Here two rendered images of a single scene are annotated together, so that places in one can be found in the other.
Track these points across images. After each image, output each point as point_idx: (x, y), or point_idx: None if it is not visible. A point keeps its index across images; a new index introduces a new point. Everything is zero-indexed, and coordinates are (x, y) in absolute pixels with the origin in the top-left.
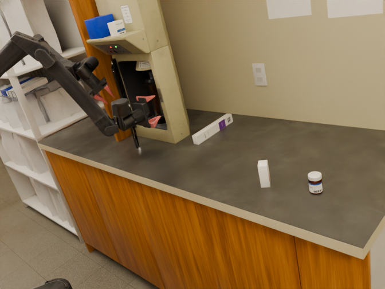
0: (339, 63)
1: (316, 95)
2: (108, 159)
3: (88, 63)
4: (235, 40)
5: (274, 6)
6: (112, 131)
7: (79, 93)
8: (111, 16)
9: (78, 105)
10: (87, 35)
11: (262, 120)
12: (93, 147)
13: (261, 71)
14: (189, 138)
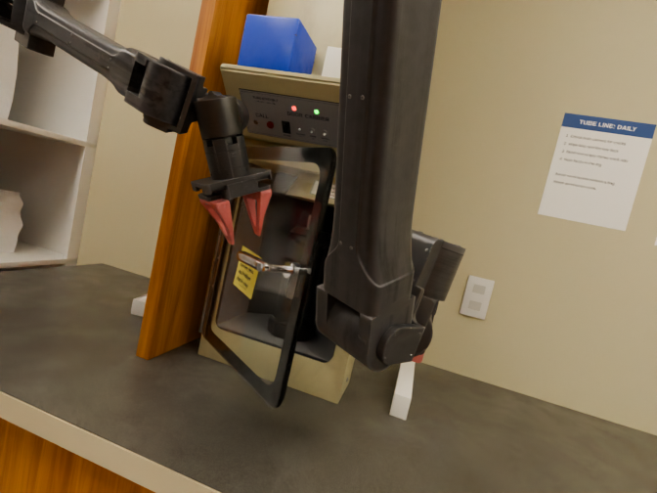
0: (648, 319)
1: (582, 361)
2: (138, 426)
3: (238, 105)
4: (450, 228)
5: (557, 197)
6: (400, 351)
7: (416, 108)
8: (314, 50)
9: (363, 166)
10: (211, 62)
11: (469, 381)
12: (55, 362)
13: (484, 293)
14: (359, 394)
